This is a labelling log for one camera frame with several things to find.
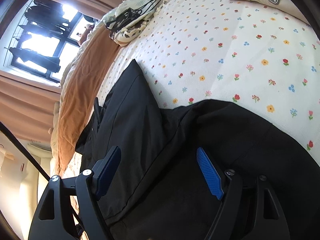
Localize black shirt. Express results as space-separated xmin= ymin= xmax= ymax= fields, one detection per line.
xmin=75 ymin=61 xmax=319 ymax=239

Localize orange brown duvet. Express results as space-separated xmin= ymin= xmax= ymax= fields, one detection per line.
xmin=50 ymin=25 xmax=120 ymax=176

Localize hanging dark clothes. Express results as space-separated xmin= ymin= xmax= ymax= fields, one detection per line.
xmin=8 ymin=0 xmax=70 ymax=73

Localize pink curtain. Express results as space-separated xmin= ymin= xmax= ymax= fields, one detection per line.
xmin=1 ymin=70 xmax=61 ymax=143

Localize floral white bed sheet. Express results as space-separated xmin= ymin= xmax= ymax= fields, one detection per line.
xmin=49 ymin=0 xmax=320 ymax=181

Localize patterned cloth with cables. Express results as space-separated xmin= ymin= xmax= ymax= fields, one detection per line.
xmin=103 ymin=0 xmax=170 ymax=47

